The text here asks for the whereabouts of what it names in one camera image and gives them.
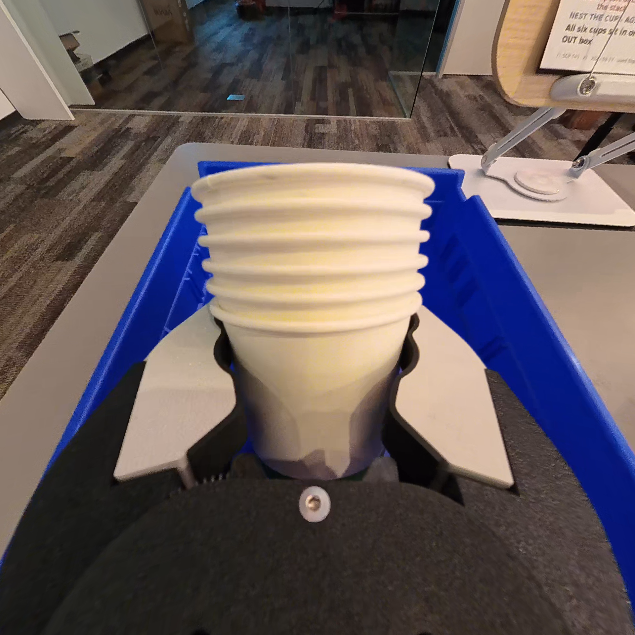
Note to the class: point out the white board stand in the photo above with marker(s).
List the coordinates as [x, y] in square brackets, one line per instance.
[541, 184]

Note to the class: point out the blue plastic bin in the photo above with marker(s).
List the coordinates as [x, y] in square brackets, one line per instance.
[496, 288]

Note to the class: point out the stack of nested white cups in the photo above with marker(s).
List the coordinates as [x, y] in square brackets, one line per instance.
[313, 377]

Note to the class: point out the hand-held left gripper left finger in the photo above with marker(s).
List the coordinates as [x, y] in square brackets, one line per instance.
[169, 417]

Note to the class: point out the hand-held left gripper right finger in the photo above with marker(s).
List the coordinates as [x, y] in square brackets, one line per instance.
[456, 417]

